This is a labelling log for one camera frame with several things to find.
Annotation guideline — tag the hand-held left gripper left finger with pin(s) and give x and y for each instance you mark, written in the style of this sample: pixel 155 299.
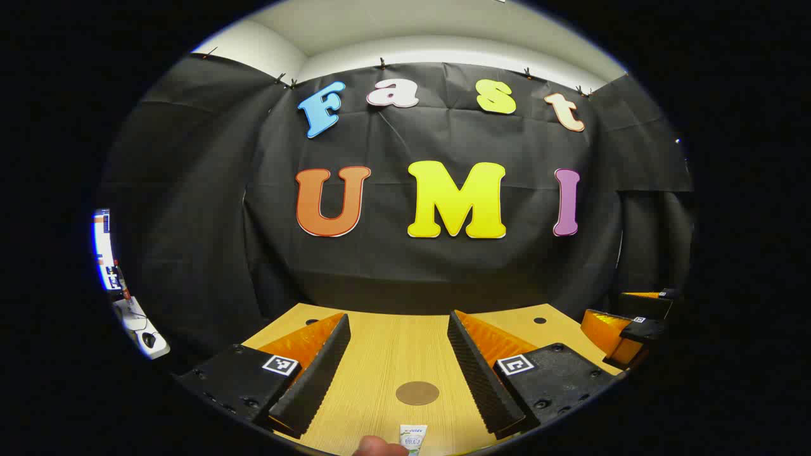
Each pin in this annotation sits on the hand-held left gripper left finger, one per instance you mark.
pixel 317 380

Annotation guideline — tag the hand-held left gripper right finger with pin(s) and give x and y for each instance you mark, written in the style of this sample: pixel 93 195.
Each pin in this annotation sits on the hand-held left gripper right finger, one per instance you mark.
pixel 481 380

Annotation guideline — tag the white toothpaste tube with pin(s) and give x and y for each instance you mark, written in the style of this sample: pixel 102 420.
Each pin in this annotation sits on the white toothpaste tube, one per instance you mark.
pixel 413 438

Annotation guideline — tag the computer monitor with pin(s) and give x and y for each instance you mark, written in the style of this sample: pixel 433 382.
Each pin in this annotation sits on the computer monitor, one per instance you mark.
pixel 101 247

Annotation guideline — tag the round brown coaster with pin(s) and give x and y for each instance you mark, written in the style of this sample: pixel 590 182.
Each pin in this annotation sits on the round brown coaster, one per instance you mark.
pixel 417 393

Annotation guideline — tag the black computer mouse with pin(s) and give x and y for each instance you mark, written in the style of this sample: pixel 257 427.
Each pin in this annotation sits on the black computer mouse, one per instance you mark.
pixel 149 340

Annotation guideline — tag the white side desk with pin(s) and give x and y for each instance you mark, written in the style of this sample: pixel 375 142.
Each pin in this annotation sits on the white side desk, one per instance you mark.
pixel 136 323

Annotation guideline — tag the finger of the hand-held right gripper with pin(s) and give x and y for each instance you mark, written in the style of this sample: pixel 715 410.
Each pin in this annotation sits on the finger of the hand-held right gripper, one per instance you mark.
pixel 643 329
pixel 646 304

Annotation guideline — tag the wooden desktop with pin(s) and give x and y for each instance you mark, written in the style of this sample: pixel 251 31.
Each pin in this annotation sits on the wooden desktop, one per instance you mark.
pixel 386 354

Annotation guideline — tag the black backdrop cloth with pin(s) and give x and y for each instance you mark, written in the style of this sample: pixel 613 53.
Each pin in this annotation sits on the black backdrop cloth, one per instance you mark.
pixel 380 266

